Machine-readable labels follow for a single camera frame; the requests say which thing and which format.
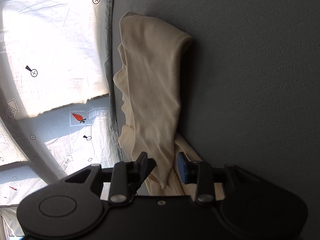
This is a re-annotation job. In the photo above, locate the beige long sleeve shirt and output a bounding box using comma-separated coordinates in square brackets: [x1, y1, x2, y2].
[113, 11, 200, 197]

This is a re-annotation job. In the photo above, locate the clear plastic storage bag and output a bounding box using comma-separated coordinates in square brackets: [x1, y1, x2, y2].
[1, 0, 122, 239]

